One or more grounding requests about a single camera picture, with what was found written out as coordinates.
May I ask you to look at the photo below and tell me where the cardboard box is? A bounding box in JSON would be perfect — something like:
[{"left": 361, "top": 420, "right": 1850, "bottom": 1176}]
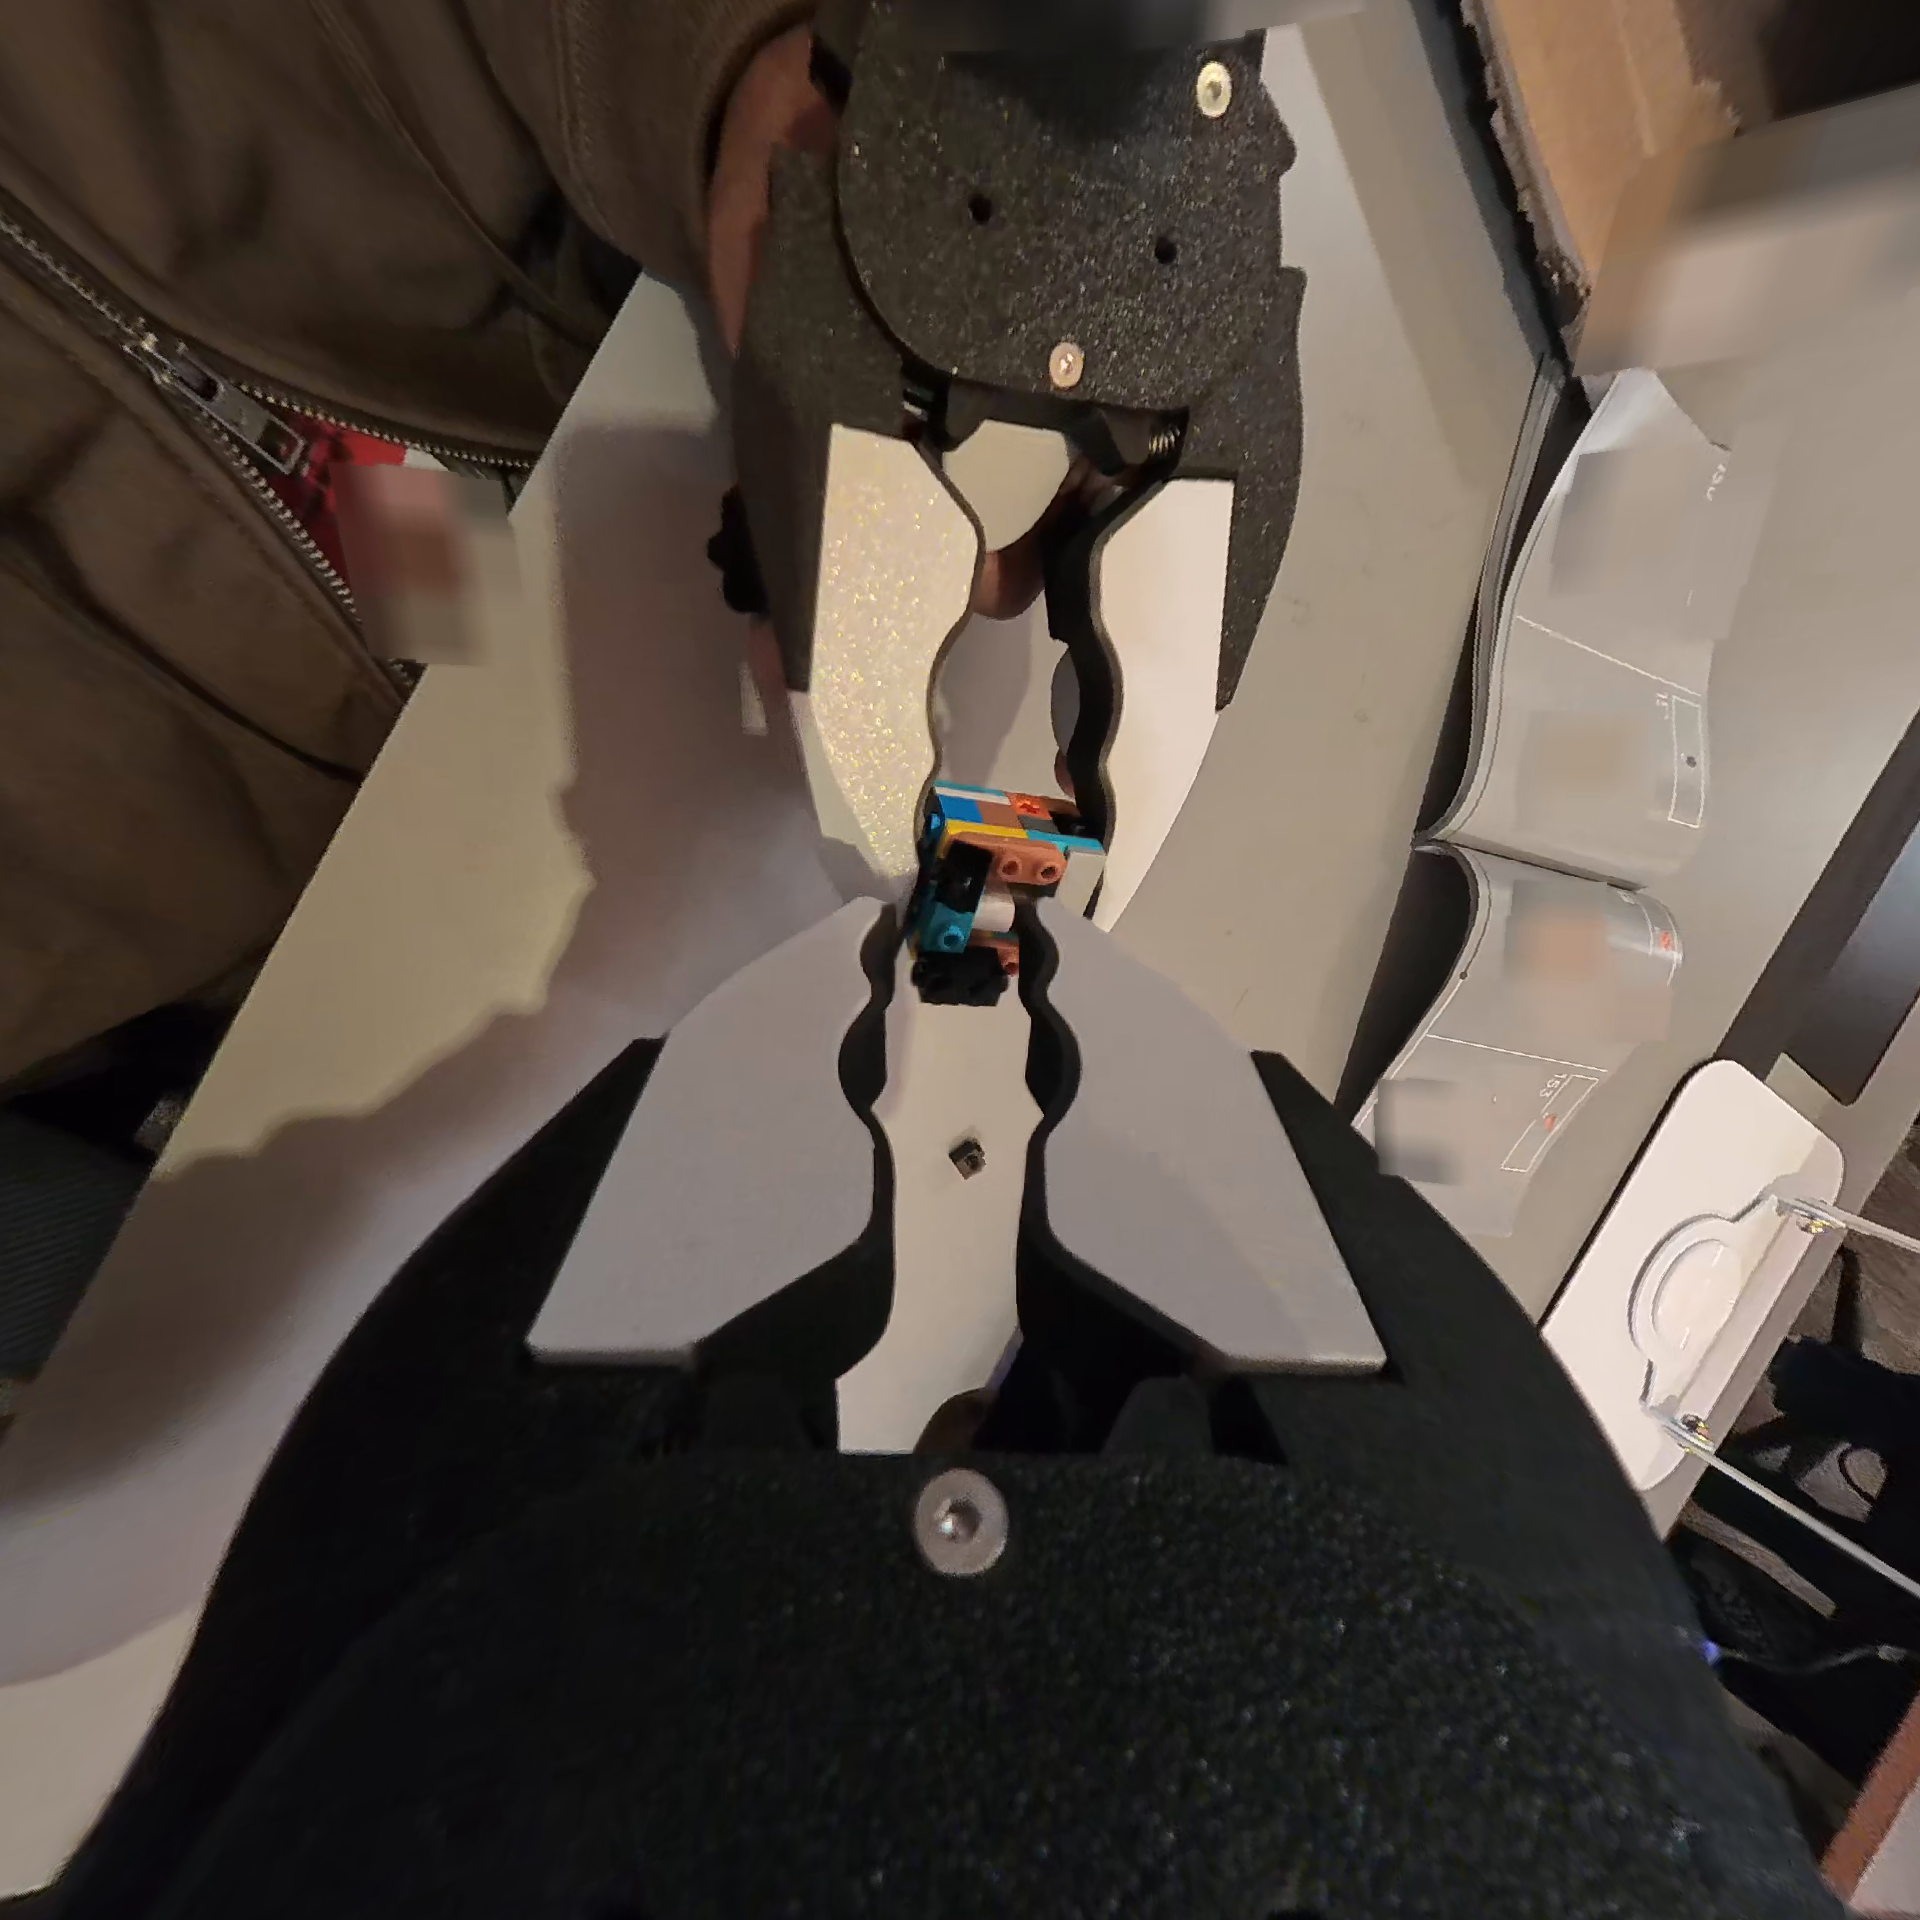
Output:
[{"left": 1463, "top": 0, "right": 1920, "bottom": 381}]

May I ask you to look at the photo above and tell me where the person's left forearm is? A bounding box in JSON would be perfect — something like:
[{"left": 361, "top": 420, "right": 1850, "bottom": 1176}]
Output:
[{"left": 504, "top": 0, "right": 824, "bottom": 310}]

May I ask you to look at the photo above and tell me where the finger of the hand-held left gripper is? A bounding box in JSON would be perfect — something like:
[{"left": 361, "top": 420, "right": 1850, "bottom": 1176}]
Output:
[
  {"left": 786, "top": 427, "right": 985, "bottom": 907},
  {"left": 1039, "top": 478, "right": 1235, "bottom": 929}
]

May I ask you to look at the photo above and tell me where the red garment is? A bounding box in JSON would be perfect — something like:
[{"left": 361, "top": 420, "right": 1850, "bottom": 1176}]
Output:
[{"left": 291, "top": 411, "right": 400, "bottom": 601}]

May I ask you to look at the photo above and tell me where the person's brown jacket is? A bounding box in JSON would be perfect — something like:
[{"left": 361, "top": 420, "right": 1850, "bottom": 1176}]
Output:
[{"left": 0, "top": 0, "right": 824, "bottom": 1053}]

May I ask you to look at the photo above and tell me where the multicoloured toy brick block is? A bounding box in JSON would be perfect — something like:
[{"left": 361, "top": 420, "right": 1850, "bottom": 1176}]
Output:
[{"left": 922, "top": 772, "right": 1112, "bottom": 907}]

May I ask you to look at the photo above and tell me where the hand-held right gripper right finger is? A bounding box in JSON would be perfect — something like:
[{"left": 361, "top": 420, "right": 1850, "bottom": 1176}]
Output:
[{"left": 1021, "top": 907, "right": 1390, "bottom": 1376}]

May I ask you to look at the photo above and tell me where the person's left hand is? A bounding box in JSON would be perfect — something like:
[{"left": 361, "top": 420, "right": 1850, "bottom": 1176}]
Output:
[{"left": 702, "top": 35, "right": 843, "bottom": 365}]

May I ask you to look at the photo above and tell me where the white plastic tray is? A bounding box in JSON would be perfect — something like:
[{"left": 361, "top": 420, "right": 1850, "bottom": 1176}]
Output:
[{"left": 1542, "top": 1062, "right": 1850, "bottom": 1534}]

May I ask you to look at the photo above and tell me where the open instruction booklet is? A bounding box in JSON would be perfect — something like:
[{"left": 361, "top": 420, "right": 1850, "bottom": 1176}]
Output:
[{"left": 1348, "top": 358, "right": 1741, "bottom": 1243}]

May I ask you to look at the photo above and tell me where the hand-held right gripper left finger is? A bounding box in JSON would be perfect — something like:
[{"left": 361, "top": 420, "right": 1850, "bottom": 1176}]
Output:
[{"left": 523, "top": 893, "right": 910, "bottom": 1374}]

